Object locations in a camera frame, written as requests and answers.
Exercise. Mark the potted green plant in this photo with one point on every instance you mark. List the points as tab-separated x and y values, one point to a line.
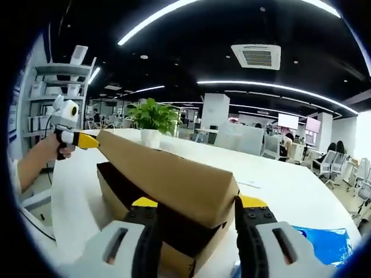
153	116

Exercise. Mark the ceiling light strip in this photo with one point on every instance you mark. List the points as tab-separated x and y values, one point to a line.
324	8
261	84
145	25

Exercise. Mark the white mesh partition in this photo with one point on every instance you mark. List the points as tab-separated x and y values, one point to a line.
239	140

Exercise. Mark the pink monitor screen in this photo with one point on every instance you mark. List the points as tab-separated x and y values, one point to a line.
313	124

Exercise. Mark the ceiling air conditioner vent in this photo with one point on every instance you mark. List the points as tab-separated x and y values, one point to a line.
256	57

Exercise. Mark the white storage bin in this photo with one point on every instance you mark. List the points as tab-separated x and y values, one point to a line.
38	89
36	123
74	90

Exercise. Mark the grey shelf rack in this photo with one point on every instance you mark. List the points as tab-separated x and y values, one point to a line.
58	69

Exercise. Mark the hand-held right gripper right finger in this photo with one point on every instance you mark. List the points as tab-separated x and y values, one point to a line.
292	255

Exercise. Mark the white office chair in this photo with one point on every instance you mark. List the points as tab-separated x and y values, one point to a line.
363	179
326	165
271	147
341	166

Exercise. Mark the white monitor screen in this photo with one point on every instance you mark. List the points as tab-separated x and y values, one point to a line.
287	121

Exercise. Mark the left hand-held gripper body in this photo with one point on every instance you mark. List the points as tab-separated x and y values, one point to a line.
65	113

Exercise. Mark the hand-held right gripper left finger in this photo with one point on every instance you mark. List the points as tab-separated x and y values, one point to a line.
95	255

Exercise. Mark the person's left hand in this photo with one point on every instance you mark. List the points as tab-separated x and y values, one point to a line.
50	147

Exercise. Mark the blue tissue pack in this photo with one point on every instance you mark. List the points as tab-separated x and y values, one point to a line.
327	243

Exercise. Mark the brown cardboard shoe box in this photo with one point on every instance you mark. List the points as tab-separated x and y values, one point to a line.
174	173

